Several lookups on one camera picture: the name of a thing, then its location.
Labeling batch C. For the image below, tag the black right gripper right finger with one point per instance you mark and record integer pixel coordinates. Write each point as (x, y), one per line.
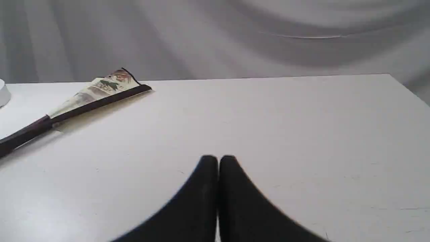
(246, 215)

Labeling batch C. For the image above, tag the white desk lamp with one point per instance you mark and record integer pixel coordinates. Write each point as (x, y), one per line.
(5, 95)

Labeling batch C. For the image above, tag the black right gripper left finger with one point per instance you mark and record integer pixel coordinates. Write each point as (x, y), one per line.
(190, 216)

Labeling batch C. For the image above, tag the painted paper folding fan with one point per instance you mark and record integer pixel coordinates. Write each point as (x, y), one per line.
(114, 87)

